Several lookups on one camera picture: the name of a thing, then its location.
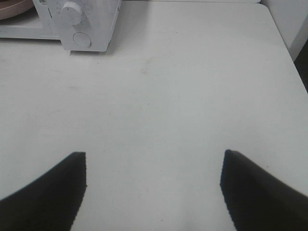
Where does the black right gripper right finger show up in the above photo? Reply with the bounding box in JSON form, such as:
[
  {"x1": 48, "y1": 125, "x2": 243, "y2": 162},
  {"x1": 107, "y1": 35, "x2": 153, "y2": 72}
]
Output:
[{"x1": 220, "y1": 150, "x2": 308, "y2": 231}]

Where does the white microwave oven body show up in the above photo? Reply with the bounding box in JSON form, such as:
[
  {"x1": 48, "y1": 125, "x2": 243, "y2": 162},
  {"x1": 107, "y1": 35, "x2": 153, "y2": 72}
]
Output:
[{"x1": 0, "y1": 0, "x2": 122, "y2": 52}]

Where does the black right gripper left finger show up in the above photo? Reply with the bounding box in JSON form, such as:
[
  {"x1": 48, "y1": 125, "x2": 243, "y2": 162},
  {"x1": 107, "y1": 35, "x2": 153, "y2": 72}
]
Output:
[{"x1": 0, "y1": 152, "x2": 87, "y2": 231}]

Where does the pink round plate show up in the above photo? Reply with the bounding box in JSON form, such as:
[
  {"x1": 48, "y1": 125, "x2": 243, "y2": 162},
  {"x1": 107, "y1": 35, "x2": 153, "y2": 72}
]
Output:
[{"x1": 0, "y1": 0, "x2": 34, "y2": 20}]

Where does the lower white microwave knob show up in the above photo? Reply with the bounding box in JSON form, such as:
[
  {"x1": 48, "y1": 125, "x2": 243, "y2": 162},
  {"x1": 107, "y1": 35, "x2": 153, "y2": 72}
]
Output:
[{"x1": 60, "y1": 1, "x2": 83, "y2": 26}]

